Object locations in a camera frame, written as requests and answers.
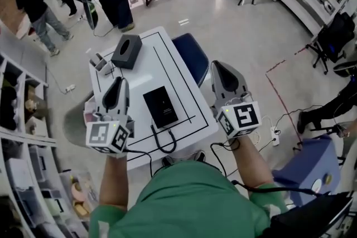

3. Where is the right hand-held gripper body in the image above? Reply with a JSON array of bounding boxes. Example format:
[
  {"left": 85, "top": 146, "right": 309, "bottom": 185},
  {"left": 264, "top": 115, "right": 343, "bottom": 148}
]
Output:
[{"left": 210, "top": 90, "right": 263, "bottom": 140}]

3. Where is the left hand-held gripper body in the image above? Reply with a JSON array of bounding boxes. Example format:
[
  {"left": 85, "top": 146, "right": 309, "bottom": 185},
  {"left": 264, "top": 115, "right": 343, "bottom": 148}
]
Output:
[{"left": 85, "top": 108, "right": 136, "bottom": 154}]

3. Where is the black telephone base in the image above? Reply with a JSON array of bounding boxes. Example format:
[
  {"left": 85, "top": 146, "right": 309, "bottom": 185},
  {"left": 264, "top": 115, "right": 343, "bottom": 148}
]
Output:
[{"left": 142, "top": 85, "right": 180, "bottom": 129}]

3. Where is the person's left forearm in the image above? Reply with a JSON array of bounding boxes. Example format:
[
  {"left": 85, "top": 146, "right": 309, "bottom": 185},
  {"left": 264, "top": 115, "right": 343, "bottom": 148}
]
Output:
[{"left": 98, "top": 152, "right": 128, "bottom": 211}]

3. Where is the person's right forearm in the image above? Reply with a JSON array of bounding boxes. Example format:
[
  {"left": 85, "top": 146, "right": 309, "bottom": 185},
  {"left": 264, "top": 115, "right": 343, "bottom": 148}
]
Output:
[{"left": 227, "top": 138, "right": 276, "bottom": 190}]

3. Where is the grey pen holder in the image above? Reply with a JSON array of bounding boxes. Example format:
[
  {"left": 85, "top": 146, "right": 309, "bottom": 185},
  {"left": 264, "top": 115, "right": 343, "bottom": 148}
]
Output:
[{"left": 89, "top": 52, "right": 115, "bottom": 76}]

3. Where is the dark blue chair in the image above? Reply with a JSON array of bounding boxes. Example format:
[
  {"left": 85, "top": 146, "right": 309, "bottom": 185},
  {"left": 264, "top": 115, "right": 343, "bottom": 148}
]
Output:
[{"left": 171, "top": 33, "right": 210, "bottom": 89}]

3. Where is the black tissue box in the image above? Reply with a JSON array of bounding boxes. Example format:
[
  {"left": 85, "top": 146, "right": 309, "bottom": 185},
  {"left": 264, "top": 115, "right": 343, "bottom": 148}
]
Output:
[{"left": 110, "top": 34, "right": 143, "bottom": 70}]

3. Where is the person's right shoe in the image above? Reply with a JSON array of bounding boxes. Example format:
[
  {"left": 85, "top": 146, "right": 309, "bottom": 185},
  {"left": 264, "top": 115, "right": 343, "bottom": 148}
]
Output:
[{"left": 193, "top": 149, "right": 206, "bottom": 163}]

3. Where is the clear storage bin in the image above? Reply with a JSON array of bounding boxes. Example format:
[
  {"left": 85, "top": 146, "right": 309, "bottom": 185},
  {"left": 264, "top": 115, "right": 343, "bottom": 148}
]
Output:
[{"left": 57, "top": 169, "right": 100, "bottom": 222}]

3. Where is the blue box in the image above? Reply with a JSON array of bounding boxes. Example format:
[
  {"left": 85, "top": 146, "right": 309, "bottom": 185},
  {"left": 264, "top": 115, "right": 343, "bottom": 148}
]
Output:
[{"left": 271, "top": 135, "right": 342, "bottom": 207}]

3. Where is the white shelf unit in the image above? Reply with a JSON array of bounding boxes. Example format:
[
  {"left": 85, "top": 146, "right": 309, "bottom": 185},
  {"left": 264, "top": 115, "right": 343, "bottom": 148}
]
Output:
[{"left": 0, "top": 50, "right": 94, "bottom": 238}]

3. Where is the dark folded stand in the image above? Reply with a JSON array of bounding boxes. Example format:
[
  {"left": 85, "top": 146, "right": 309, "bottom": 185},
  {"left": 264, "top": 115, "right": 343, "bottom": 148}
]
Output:
[{"left": 69, "top": 0, "right": 99, "bottom": 31}]

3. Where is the person's green shirt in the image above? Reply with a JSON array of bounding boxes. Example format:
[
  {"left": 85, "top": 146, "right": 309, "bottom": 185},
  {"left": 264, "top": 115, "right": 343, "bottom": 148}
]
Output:
[{"left": 88, "top": 160, "right": 288, "bottom": 238}]

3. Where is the black office chair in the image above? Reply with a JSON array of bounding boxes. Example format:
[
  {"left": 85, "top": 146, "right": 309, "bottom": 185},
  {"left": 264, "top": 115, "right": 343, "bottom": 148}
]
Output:
[{"left": 305, "top": 12, "right": 356, "bottom": 76}]

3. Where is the black chair back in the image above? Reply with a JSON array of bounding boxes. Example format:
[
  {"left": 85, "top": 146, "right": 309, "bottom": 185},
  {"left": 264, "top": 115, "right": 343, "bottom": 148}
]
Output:
[{"left": 262, "top": 191, "right": 354, "bottom": 238}]

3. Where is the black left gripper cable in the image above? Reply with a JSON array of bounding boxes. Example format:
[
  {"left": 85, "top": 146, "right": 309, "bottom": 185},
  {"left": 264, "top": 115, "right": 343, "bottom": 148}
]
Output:
[{"left": 126, "top": 149, "right": 153, "bottom": 178}]

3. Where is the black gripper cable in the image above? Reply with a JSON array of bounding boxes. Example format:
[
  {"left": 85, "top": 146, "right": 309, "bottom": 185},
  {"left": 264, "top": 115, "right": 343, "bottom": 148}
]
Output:
[
  {"left": 126, "top": 149, "right": 153, "bottom": 178},
  {"left": 209, "top": 138, "right": 317, "bottom": 196}
]

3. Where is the black coiled telephone cord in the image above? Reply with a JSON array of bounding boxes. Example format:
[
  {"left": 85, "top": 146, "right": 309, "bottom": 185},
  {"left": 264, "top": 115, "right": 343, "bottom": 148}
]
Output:
[{"left": 150, "top": 118, "right": 177, "bottom": 154}]

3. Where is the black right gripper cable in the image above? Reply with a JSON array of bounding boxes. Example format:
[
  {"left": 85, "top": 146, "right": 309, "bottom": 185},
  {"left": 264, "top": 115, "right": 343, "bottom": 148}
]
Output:
[{"left": 209, "top": 138, "right": 317, "bottom": 196}]

